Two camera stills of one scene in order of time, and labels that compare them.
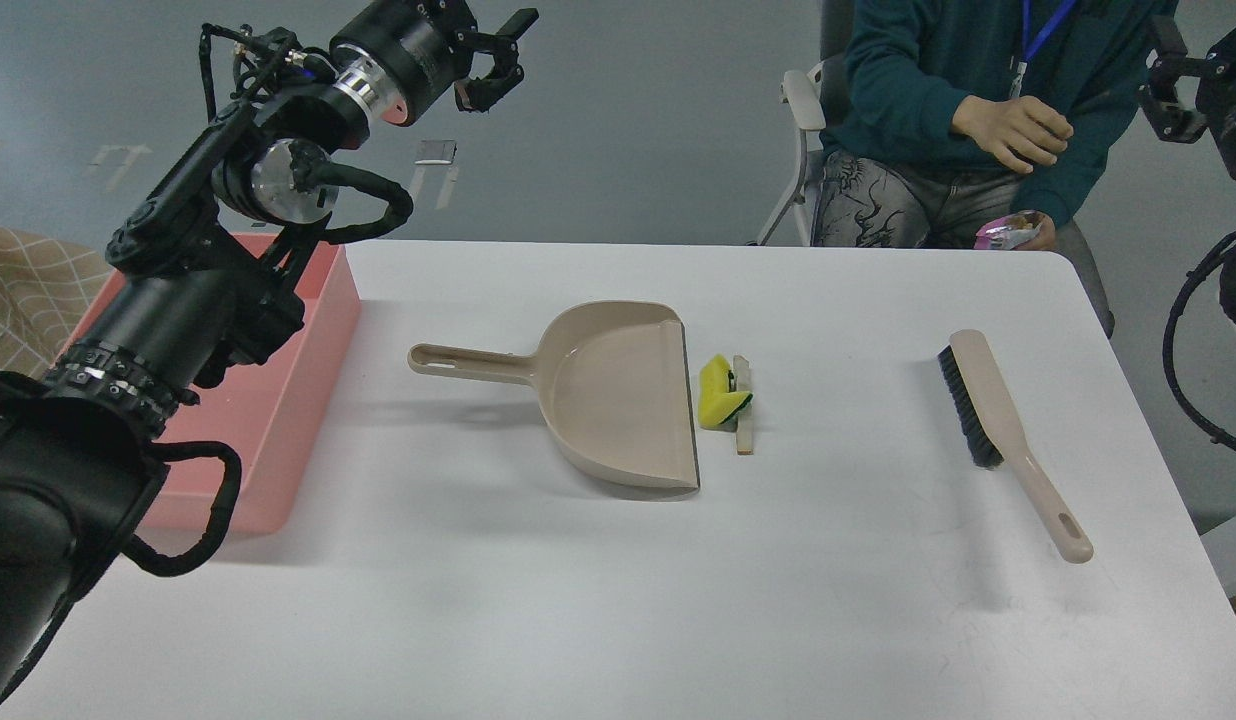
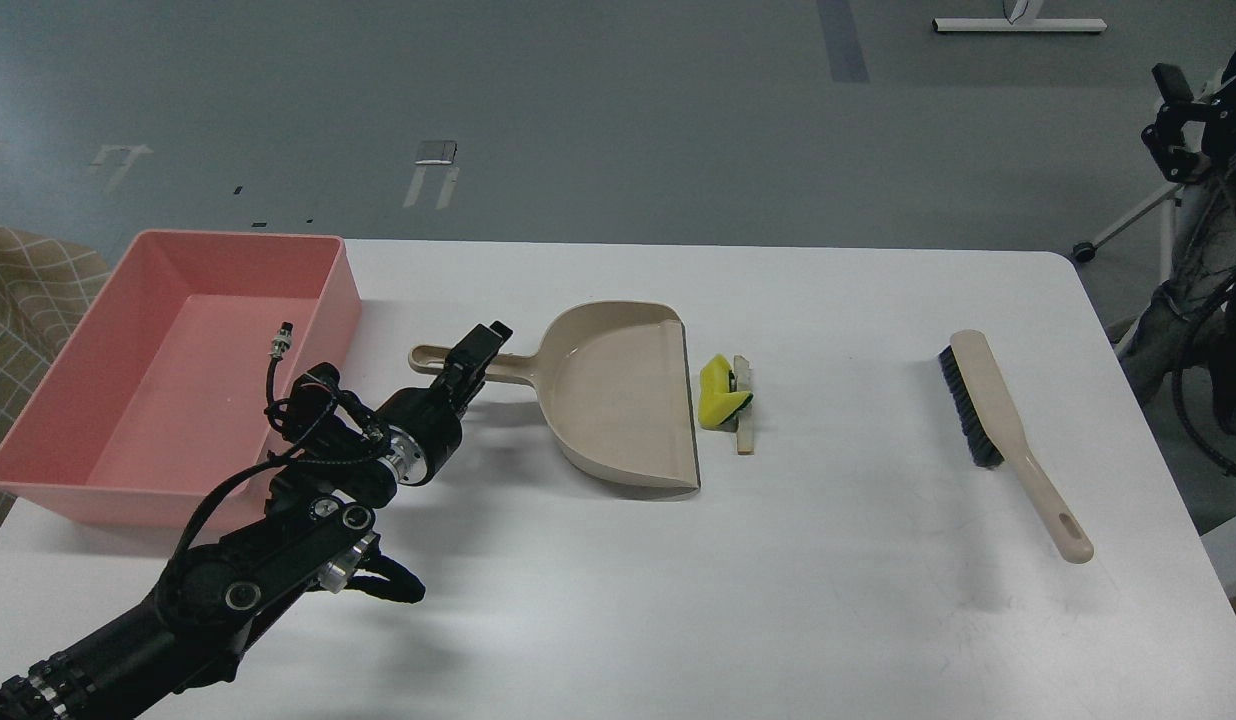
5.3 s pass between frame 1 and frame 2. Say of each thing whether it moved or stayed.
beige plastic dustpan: stayed
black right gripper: moved
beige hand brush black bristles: stayed
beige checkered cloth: stayed
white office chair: moved
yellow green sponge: stayed
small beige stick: stayed
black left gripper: moved
